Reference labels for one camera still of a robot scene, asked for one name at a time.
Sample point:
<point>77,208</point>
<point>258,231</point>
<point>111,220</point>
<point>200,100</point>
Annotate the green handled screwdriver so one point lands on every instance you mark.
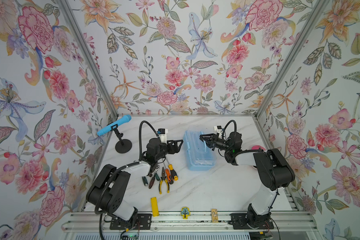
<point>145,181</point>

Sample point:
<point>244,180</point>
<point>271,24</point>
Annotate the black microphone stand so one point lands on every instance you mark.
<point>123,145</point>

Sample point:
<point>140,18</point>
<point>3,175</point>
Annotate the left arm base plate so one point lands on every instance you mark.
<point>136,222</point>

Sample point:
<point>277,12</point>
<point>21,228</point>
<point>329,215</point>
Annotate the aluminium front rail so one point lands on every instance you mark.
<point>282,221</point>

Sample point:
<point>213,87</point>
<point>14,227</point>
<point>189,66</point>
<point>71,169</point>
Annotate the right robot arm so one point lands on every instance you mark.
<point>273,169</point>

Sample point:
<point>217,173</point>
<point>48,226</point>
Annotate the yellow handled pliers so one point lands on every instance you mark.
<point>164,181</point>

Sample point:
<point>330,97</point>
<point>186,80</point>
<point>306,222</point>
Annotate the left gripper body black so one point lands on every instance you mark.
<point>163,152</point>

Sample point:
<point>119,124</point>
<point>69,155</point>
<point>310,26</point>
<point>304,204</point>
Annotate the blue toy microphone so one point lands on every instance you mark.
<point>110,127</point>

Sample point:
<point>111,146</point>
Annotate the tree sticker badge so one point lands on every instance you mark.
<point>185,212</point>

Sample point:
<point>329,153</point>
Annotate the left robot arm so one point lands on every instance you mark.
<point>108,190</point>

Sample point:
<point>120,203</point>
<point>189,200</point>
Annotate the light blue plastic toolbox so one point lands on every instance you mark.
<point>198,156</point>

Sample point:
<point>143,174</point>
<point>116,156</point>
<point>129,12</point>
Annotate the yellow rectangular block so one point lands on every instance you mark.
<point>155,208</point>

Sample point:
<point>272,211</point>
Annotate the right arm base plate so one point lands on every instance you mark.
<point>243,221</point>

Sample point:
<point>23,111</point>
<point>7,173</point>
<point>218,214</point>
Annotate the pink striped sock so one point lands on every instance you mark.
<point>258,147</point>

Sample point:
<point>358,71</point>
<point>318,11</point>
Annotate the orange handled screwdriver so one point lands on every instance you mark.
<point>169,177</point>

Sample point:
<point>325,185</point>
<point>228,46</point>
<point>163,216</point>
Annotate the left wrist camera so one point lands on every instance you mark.
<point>162,133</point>

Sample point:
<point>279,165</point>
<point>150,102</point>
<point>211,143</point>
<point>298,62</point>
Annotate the small wooden tag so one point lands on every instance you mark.
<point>214,216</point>

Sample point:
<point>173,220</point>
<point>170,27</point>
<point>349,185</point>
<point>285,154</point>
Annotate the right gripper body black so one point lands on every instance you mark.
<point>219,144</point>

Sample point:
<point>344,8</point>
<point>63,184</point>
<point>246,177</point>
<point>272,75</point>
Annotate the dark red handled pliers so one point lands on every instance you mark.
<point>152,181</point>

